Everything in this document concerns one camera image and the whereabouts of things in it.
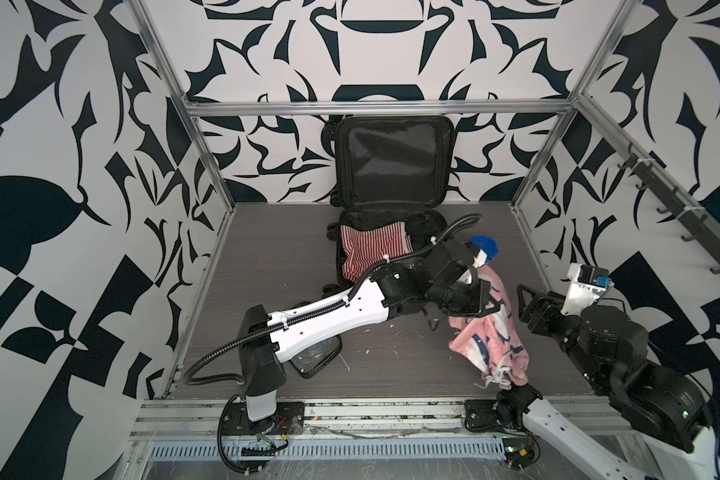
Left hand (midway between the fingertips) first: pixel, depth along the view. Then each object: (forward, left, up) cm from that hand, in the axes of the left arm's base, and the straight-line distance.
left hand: (511, 303), depth 58 cm
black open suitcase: (+53, +18, -10) cm, 57 cm away
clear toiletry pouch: (+1, +42, -33) cm, 54 cm away
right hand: (+3, -5, 0) cm, 6 cm away
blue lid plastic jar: (+29, -12, -23) cm, 39 cm away
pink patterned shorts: (-5, +3, -6) cm, 9 cm away
